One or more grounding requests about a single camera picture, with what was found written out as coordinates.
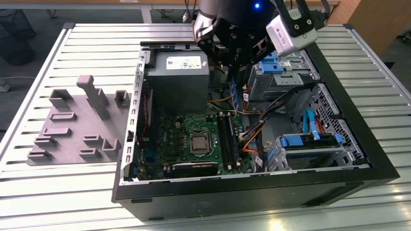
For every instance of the metal drive bay cage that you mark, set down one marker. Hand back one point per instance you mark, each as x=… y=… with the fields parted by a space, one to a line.
x=289 y=79

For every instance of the blue plastic disk carrier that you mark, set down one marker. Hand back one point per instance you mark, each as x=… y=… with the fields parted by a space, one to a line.
x=272 y=68

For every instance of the black graphics card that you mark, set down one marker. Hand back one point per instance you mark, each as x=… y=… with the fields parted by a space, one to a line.
x=193 y=169

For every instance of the black open PC case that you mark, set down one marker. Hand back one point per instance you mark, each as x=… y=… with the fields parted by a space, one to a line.
x=225 y=199

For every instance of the black empty RAM slot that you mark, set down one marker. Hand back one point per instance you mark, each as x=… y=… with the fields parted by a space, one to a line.
x=225 y=142

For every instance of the black disk in blue carrier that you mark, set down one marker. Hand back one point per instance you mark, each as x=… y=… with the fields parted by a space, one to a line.
x=293 y=141

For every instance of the pale grey floor object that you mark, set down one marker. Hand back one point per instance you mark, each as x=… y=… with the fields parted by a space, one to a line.
x=5 y=86

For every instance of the green motherboard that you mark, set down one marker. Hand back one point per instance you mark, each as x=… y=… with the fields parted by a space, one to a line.
x=170 y=127

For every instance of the silver CPU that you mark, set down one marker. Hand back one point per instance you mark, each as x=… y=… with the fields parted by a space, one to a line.
x=200 y=143

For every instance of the grey parts rack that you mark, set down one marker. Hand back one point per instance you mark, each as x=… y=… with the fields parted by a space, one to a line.
x=77 y=125

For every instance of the wooden desk with white legs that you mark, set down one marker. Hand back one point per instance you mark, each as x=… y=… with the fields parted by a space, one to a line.
x=146 y=14

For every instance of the black mesh wastebasket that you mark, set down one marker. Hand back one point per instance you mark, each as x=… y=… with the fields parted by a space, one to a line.
x=17 y=36

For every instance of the blue RAM stick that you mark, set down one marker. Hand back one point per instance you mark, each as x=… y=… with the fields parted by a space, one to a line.
x=234 y=93

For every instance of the silver disk bay bracket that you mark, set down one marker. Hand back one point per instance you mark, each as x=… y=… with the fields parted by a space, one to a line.
x=314 y=152

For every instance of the black camera bracket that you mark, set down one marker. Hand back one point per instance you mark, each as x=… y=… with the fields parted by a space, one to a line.
x=305 y=24

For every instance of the grey power supply unit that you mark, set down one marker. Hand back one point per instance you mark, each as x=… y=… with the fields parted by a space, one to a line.
x=176 y=91

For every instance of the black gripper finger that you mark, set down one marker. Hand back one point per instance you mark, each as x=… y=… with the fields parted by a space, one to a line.
x=258 y=53
x=214 y=48

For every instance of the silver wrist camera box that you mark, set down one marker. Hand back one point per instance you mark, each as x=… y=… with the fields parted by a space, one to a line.
x=282 y=41

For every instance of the wooden cabinet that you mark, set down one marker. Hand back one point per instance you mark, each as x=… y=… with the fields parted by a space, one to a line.
x=380 y=24

